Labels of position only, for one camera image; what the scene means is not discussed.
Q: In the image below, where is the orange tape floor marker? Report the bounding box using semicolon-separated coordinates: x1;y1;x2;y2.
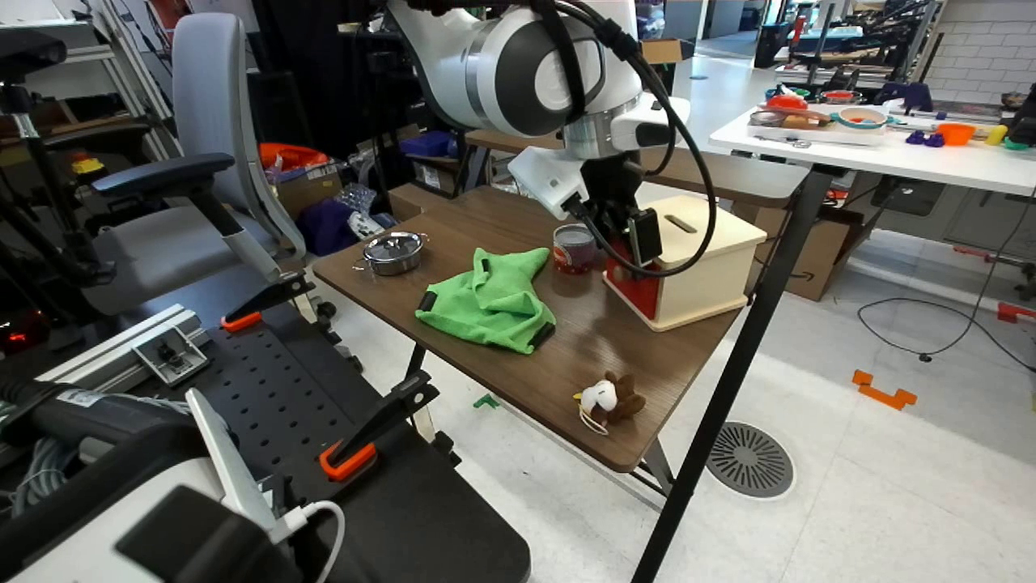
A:
848;367;918;414

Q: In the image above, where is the black slanted metal leg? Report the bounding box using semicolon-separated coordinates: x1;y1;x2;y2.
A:
629;166;826;583

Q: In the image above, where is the purple bag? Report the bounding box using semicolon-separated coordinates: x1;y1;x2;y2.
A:
296;198;363;259

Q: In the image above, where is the round plate with toys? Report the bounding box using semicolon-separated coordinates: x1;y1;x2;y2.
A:
828;103;894;135

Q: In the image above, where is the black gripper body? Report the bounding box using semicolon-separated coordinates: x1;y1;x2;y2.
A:
580;152;651;228

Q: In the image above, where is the red tin can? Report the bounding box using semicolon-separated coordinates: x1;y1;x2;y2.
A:
552;220;602;274

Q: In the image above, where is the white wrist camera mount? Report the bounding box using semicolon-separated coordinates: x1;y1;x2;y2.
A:
504;142;597;222

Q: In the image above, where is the black camera stand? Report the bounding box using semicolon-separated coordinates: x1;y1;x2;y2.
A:
0;29;111;284

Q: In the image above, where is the white brown plush duck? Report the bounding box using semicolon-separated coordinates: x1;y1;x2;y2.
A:
574;374;647;438

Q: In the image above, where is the grey metal bracket plate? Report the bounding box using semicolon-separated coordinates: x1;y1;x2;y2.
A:
181;384;291;536

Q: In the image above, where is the aluminium extrusion rail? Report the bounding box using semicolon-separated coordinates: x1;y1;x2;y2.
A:
36;303;212;389

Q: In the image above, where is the black perforated workbench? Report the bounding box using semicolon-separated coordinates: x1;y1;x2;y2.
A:
0;301;533;583

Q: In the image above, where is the green cloth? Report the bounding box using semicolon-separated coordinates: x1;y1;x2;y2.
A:
415;244;560;355

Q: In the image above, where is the round floor drain grate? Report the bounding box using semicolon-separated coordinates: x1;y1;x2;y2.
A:
706;419;797;501

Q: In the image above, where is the orange black bar clamp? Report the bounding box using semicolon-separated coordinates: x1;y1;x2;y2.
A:
216;271;317;337
317;370;440;487

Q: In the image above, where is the orange plastic bowl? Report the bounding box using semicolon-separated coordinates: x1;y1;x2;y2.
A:
936;120;982;148

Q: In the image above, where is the grey office chair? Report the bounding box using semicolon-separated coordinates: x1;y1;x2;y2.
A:
79;9;326;328

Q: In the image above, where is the black floor cable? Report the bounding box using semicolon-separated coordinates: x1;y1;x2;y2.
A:
854;198;1036;377

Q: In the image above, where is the small metal bowl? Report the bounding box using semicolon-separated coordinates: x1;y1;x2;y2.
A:
361;228;432;279

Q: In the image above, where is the white table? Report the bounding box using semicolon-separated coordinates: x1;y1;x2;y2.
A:
709;99;1036;202

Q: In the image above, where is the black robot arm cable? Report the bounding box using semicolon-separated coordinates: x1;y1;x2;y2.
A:
544;0;722;281

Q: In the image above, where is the white device housing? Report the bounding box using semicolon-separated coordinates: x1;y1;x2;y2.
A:
0;449;361;583

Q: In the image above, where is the black table leg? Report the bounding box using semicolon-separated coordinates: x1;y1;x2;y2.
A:
402;339;432;382

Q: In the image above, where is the orange plastic bin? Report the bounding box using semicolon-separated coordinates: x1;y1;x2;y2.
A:
257;139;335;176

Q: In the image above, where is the cream wooden drawer box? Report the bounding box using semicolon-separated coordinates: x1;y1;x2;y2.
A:
602;192;772;334

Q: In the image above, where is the tray with colourful items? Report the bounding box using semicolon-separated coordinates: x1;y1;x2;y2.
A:
747;91;835;135

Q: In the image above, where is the white usb cable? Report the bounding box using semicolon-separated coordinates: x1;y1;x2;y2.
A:
277;499;351;583

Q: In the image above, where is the purple plastic object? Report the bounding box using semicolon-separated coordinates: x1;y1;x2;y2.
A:
873;79;939;118

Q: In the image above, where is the brown cardboard box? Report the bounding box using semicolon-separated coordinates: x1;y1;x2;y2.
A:
747;198;854;303

